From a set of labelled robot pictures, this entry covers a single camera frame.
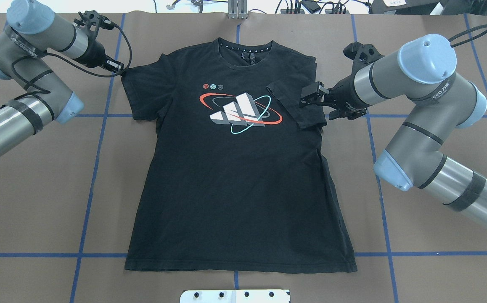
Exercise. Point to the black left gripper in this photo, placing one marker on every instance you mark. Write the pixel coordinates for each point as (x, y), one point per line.
(95, 54)

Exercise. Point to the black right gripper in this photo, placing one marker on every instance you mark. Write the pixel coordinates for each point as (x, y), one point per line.
(345, 96)

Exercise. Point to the black graphic t-shirt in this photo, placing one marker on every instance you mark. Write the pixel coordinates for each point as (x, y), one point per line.
(238, 180)

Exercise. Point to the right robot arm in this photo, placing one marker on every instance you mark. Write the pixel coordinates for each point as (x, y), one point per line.
(423, 70)

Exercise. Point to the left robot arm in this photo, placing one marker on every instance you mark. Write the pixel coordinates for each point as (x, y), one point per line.
(34, 31)

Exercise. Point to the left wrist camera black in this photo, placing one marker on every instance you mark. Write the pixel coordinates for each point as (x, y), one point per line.
(93, 21)

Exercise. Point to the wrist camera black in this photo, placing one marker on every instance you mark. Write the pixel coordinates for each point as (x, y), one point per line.
(93, 21)
(362, 53)

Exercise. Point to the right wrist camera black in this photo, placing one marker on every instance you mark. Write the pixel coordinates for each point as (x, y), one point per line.
(362, 53)

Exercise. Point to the aluminium frame post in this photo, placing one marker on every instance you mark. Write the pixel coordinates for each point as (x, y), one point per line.
(237, 9)

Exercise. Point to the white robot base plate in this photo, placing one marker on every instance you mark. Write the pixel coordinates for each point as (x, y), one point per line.
(236, 296)

